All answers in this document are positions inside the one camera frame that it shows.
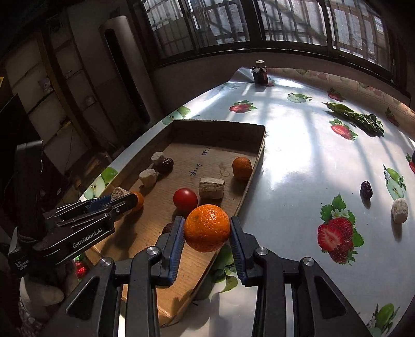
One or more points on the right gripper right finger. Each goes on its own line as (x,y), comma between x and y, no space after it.
(248,256)

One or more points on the shallow cardboard tray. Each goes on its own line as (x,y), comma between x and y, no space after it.
(187,164)

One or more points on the orange tangerine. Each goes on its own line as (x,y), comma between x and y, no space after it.
(242,168)
(140,202)
(207,228)

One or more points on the white standing air conditioner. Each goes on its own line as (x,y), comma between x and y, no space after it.
(131,71)

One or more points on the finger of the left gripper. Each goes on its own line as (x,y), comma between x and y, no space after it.
(96,203)
(74,212)

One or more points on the orange tangerine front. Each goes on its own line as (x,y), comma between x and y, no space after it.
(140,202)

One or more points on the bundle of green vegetables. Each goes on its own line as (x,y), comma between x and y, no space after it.
(369,123)

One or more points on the dark red date back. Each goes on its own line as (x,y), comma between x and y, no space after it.
(366,190)

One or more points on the fruit-print tablecloth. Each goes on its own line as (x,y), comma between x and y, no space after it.
(312,157)

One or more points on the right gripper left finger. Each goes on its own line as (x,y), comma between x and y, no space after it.
(171,244)

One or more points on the beige cylindrical cork block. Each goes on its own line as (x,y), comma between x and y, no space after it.
(211,188)

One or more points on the red cherry tomato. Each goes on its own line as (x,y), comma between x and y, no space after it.
(185,200)

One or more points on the barred window frame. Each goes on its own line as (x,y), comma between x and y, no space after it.
(348,32)

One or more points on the dark jar with spool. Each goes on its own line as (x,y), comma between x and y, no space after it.
(259,71)

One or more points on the wooden shelf unit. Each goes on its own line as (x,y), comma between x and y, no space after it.
(46,70)

